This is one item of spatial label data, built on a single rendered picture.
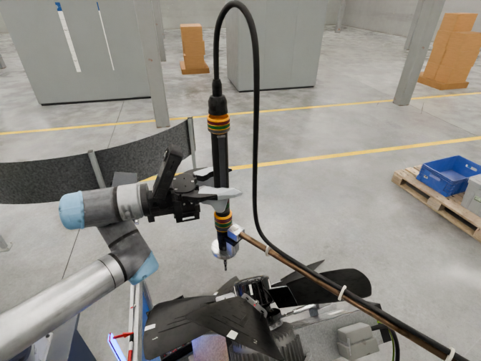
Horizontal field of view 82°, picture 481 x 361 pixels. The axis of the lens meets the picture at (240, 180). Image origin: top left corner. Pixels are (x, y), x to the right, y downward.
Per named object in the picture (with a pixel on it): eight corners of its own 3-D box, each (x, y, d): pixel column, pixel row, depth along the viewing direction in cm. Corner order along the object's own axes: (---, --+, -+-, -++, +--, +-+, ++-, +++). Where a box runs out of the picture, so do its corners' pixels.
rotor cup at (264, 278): (274, 311, 97) (265, 273, 100) (288, 319, 84) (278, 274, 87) (234, 321, 94) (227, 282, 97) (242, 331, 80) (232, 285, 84)
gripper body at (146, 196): (198, 198, 68) (147, 207, 65) (195, 169, 63) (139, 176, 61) (202, 219, 62) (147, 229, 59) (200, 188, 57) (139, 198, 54)
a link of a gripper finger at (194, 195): (220, 192, 60) (182, 189, 61) (220, 185, 59) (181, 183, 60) (216, 205, 57) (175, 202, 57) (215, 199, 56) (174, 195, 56)
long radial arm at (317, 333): (302, 370, 83) (293, 328, 86) (293, 362, 91) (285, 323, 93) (384, 343, 90) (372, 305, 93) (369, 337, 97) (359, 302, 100)
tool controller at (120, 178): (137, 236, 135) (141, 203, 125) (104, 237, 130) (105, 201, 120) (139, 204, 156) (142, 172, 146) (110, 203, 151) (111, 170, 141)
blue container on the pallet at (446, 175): (483, 186, 320) (493, 171, 307) (445, 198, 303) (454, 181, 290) (450, 169, 351) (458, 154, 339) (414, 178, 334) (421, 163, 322)
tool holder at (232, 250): (249, 251, 72) (250, 223, 67) (231, 268, 68) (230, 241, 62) (223, 235, 77) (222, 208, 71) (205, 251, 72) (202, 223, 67)
